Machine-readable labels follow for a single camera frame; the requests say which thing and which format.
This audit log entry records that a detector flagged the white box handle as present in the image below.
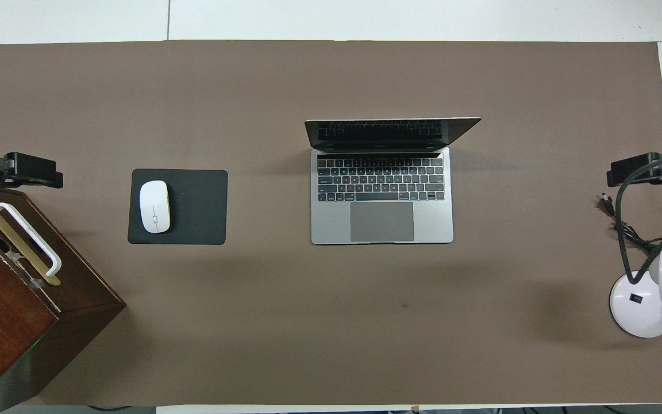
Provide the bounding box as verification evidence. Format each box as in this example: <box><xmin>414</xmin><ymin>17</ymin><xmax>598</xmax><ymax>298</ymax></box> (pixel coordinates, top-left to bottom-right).
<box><xmin>0</xmin><ymin>202</ymin><xmax>63</xmax><ymax>278</ymax></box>

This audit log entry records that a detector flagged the grey laptop computer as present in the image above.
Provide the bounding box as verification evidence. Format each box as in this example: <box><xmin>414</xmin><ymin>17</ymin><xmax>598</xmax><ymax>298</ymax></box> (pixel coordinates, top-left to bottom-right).
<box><xmin>305</xmin><ymin>117</ymin><xmax>482</xmax><ymax>246</ymax></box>

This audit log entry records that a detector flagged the black lamp power cable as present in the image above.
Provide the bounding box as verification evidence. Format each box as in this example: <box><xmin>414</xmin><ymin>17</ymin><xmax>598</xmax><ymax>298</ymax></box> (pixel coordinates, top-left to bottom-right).
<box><xmin>597</xmin><ymin>194</ymin><xmax>662</xmax><ymax>254</ymax></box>

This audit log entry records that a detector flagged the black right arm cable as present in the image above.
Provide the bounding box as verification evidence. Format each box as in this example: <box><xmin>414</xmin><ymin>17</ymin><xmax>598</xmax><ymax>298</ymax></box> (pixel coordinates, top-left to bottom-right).
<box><xmin>615</xmin><ymin>151</ymin><xmax>662</xmax><ymax>285</ymax></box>

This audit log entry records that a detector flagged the large brown table mat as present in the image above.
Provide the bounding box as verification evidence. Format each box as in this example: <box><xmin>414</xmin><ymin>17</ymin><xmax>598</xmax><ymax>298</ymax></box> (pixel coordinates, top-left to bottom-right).
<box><xmin>0</xmin><ymin>39</ymin><xmax>662</xmax><ymax>406</ymax></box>

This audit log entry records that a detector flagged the white computer mouse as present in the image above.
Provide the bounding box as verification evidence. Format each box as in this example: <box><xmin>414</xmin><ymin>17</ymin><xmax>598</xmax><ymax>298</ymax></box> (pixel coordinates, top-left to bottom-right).
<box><xmin>139</xmin><ymin>180</ymin><xmax>171</xmax><ymax>234</ymax></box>

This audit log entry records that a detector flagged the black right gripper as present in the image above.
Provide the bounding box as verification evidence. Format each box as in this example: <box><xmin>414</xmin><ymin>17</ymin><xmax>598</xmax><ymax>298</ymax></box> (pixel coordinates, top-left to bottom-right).
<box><xmin>606</xmin><ymin>152</ymin><xmax>662</xmax><ymax>187</ymax></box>

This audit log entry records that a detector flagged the dark brown wooden box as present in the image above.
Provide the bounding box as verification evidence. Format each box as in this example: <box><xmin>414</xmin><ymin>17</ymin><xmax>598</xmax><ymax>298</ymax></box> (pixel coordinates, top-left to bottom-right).
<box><xmin>0</xmin><ymin>185</ymin><xmax>127</xmax><ymax>414</ymax></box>

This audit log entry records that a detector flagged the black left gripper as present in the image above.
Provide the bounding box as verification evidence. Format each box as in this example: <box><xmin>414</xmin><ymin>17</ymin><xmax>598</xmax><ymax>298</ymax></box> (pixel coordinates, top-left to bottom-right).
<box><xmin>3</xmin><ymin>152</ymin><xmax>64</xmax><ymax>190</ymax></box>

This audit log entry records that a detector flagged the black mouse pad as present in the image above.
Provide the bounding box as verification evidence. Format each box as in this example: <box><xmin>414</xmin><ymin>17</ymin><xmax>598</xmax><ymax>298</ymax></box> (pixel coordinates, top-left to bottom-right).
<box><xmin>128</xmin><ymin>168</ymin><xmax>229</xmax><ymax>246</ymax></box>

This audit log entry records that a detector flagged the brass plate on box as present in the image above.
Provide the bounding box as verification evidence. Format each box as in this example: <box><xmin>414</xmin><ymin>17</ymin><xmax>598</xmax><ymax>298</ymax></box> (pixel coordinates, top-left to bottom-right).
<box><xmin>0</xmin><ymin>202</ymin><xmax>61</xmax><ymax>286</ymax></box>

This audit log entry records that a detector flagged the white desk lamp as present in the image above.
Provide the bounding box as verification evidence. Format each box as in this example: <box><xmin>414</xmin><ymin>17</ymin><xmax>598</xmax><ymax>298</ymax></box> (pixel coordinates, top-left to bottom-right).
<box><xmin>609</xmin><ymin>237</ymin><xmax>662</xmax><ymax>339</ymax></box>

